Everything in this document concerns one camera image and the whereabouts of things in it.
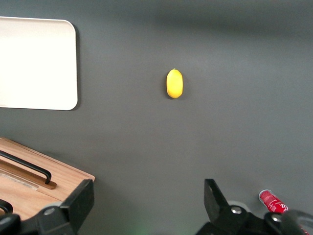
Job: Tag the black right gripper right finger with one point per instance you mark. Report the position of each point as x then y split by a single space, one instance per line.
215 205

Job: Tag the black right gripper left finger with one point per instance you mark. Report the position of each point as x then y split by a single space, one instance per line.
78 203

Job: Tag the white rectangular tray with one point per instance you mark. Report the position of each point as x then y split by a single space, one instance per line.
36 63

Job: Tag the wooden box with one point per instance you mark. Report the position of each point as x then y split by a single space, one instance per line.
63 176

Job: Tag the red soda can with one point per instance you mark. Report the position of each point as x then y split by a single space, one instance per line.
271 199

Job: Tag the yellow lemon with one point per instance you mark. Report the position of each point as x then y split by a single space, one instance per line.
174 83

